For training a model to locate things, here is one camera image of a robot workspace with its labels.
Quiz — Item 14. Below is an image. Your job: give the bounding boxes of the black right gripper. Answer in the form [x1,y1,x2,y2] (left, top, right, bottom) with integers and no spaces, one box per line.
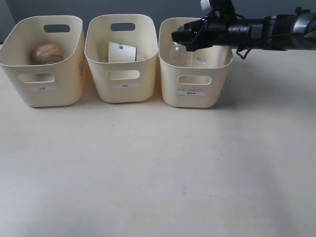
[171,15,252,51]

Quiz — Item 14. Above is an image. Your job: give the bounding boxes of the clear plastic bottle white cap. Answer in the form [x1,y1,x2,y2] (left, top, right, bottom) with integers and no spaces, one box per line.
[169,41,210,68]

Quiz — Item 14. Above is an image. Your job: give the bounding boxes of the white paper cup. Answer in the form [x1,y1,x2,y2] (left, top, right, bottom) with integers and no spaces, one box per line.
[108,41,137,63]

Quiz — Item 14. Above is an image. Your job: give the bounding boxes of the brown wooden cup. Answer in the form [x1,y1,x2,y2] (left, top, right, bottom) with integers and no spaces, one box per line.
[30,42,65,65]

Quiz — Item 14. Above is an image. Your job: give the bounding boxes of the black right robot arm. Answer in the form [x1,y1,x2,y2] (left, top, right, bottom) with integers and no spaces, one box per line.
[171,8,316,52]

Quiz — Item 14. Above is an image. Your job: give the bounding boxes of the right cream plastic bin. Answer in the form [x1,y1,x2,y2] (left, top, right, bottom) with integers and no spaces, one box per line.
[158,17,233,108]

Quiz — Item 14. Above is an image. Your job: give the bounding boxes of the cream plastic bin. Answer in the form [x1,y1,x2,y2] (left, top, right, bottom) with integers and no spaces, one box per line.
[158,17,233,108]
[84,14,158,103]
[0,15,86,107]

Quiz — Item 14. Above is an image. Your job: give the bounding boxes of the middle cream plastic bin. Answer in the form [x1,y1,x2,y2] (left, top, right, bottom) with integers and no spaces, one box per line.
[84,14,158,103]

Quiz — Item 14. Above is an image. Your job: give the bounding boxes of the left cream plastic bin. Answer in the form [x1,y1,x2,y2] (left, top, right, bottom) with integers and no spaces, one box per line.
[0,15,86,107]

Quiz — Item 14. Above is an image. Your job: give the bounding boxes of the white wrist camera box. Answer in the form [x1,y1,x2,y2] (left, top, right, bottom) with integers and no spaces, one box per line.
[200,0,235,19]

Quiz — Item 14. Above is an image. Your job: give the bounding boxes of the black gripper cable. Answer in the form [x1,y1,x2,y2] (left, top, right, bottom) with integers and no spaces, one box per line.
[236,32,316,60]

